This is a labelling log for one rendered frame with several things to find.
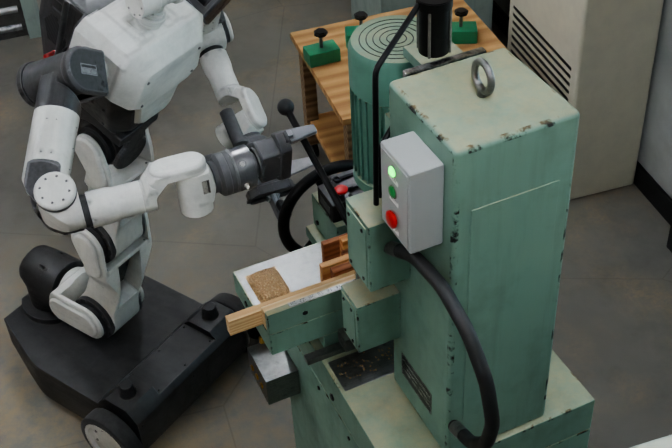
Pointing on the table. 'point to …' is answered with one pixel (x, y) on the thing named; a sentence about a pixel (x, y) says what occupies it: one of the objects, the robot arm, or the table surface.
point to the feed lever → (312, 156)
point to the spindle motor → (365, 48)
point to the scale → (315, 295)
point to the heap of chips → (267, 284)
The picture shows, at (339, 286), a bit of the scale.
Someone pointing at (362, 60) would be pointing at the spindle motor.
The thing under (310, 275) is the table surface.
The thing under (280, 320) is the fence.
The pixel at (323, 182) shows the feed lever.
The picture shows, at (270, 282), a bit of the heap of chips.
